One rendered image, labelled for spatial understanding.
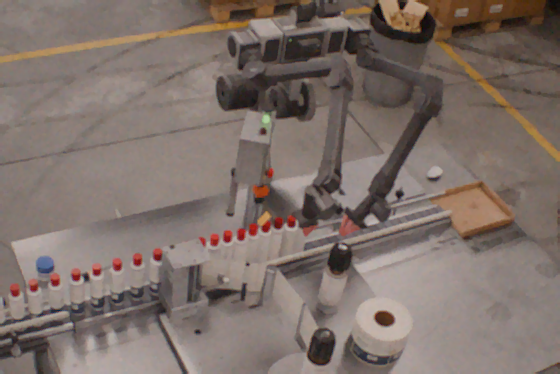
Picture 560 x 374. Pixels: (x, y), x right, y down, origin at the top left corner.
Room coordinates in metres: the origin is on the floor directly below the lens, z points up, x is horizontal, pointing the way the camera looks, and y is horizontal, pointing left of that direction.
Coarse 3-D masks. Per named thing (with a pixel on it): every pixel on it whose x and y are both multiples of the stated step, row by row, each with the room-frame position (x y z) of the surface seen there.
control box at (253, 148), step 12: (252, 120) 2.39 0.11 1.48; (252, 132) 2.33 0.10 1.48; (240, 144) 2.28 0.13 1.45; (252, 144) 2.28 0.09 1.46; (264, 144) 2.28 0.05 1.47; (240, 156) 2.28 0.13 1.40; (252, 156) 2.28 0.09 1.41; (264, 156) 2.28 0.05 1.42; (240, 168) 2.28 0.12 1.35; (252, 168) 2.28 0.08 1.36; (264, 168) 2.28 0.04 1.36; (240, 180) 2.28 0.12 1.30; (252, 180) 2.28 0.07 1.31
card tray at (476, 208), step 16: (448, 192) 2.98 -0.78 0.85; (464, 192) 3.01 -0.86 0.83; (480, 192) 3.04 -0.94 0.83; (448, 208) 2.88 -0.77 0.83; (464, 208) 2.90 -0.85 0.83; (480, 208) 2.92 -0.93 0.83; (496, 208) 2.94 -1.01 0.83; (464, 224) 2.79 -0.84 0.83; (480, 224) 2.81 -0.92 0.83; (496, 224) 2.81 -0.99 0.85
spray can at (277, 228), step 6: (276, 222) 2.34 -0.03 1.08; (282, 222) 2.34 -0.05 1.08; (270, 228) 2.34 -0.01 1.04; (276, 228) 2.33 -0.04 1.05; (282, 228) 2.35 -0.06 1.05; (276, 234) 2.32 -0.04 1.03; (282, 234) 2.34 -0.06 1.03; (270, 240) 2.33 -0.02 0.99; (276, 240) 2.33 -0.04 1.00; (282, 240) 2.35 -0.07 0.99; (270, 246) 2.33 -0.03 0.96; (276, 246) 2.33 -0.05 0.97; (270, 252) 2.33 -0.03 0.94; (276, 252) 2.33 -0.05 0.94; (270, 258) 2.33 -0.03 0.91; (276, 258) 2.33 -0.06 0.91
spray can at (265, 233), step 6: (264, 222) 2.32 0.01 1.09; (264, 228) 2.31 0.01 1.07; (264, 234) 2.30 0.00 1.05; (270, 234) 2.31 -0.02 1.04; (264, 240) 2.30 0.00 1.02; (258, 246) 2.30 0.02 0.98; (264, 246) 2.30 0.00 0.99; (258, 252) 2.30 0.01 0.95; (264, 252) 2.30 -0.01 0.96; (258, 258) 2.30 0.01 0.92; (264, 258) 2.30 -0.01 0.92
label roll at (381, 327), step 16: (368, 304) 2.06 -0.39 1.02; (384, 304) 2.07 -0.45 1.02; (400, 304) 2.08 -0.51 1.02; (368, 320) 1.98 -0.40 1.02; (384, 320) 2.03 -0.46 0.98; (400, 320) 2.00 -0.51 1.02; (352, 336) 1.97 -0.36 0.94; (368, 336) 1.91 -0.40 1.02; (384, 336) 1.92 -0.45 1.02; (400, 336) 1.93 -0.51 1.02; (352, 352) 1.94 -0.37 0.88; (368, 352) 1.91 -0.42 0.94; (384, 352) 1.90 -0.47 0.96; (400, 352) 1.94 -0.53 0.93
